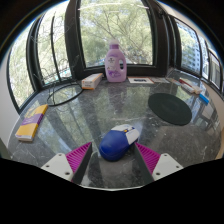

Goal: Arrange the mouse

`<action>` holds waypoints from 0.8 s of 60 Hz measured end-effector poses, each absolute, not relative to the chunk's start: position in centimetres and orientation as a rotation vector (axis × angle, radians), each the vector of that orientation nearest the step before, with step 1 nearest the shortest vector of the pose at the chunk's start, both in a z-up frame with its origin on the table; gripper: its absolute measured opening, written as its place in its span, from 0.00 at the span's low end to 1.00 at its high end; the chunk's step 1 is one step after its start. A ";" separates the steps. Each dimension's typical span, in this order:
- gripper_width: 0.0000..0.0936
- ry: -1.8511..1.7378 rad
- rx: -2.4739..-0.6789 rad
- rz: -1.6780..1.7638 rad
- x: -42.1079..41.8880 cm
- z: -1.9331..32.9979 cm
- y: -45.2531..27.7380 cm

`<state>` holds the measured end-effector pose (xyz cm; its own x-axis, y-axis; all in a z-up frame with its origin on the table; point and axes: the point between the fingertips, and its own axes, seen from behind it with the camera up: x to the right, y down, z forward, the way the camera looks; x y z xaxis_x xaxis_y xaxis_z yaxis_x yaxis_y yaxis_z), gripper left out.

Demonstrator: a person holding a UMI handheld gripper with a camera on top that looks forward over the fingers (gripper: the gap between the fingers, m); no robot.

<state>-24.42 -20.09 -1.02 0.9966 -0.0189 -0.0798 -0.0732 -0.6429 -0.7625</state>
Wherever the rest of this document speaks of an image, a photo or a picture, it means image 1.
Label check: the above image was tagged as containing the printed paper leaflet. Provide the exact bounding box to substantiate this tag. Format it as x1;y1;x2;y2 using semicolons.
151;77;171;84

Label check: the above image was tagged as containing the white flat box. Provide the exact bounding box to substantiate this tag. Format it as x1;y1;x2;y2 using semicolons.
181;83;203;96

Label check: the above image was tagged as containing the black wire stand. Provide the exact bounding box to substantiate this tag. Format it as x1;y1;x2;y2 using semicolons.
46;13;85;108

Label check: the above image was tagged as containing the orange and white carton box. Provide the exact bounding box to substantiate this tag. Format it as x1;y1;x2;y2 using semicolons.
81;72;104;91

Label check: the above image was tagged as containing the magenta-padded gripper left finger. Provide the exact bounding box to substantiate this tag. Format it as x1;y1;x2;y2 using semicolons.
40;142;94;186

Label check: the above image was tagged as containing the purple detergent bottle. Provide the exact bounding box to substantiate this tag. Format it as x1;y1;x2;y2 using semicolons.
104;39;128;84

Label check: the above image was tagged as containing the white card with dark picture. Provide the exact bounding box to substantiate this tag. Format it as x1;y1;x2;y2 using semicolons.
127;76;155;85

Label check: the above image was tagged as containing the round black mouse pad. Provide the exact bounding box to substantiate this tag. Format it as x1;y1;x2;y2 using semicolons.
147;92;193;127

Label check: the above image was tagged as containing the yellow and purple book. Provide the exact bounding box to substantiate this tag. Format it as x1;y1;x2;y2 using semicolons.
14;103;49;143

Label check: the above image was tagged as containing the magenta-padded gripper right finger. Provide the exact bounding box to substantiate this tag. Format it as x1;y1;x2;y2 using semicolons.
133;142;185;186

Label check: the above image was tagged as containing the blue and white computer mouse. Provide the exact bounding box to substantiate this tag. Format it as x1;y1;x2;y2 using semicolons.
98;123;141;163

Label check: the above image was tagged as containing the red book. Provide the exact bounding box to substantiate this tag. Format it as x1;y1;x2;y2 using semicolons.
178;77;198;90

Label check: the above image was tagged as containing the blue and white small box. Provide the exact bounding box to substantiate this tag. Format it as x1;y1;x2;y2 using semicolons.
198;93;211;106

